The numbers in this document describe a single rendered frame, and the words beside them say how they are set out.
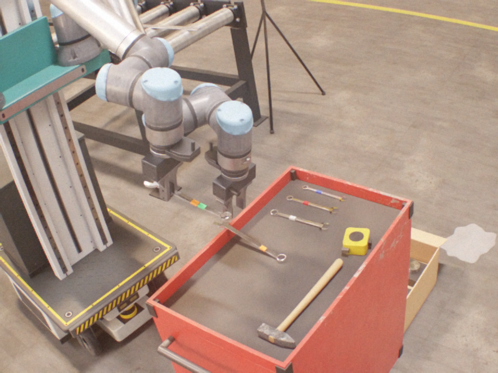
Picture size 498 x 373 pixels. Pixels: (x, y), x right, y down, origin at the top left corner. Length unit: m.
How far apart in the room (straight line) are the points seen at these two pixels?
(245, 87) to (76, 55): 2.03
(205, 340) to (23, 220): 1.44
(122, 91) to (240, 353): 0.70
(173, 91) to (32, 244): 1.70
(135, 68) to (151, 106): 0.13
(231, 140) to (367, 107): 2.89
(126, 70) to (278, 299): 0.73
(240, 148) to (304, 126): 2.63
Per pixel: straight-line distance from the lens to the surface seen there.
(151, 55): 1.46
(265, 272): 1.71
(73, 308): 2.67
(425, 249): 2.80
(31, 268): 2.92
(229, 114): 1.50
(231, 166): 1.57
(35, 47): 2.37
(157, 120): 1.34
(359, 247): 1.71
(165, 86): 1.30
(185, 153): 1.37
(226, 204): 1.68
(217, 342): 1.53
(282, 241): 1.80
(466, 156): 3.82
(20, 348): 3.10
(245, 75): 4.09
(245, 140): 1.53
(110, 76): 1.39
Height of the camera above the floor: 2.07
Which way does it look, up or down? 35 degrees down
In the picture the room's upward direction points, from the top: 11 degrees counter-clockwise
